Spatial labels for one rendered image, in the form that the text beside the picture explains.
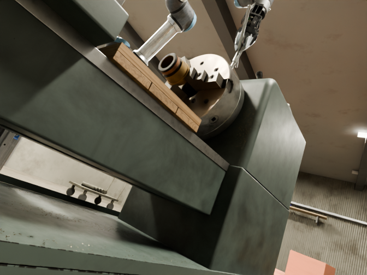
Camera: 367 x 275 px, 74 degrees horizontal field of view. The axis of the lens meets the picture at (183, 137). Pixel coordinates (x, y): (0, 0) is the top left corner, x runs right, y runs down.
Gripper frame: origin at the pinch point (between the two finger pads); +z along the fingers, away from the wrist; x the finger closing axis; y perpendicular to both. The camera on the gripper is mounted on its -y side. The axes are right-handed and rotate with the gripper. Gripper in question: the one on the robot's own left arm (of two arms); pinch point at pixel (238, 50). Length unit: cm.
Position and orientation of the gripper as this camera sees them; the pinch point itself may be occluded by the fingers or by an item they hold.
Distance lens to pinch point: 115.3
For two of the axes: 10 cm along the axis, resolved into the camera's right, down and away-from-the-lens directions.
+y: -1.2, -2.9, -9.5
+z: -4.7, 8.6, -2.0
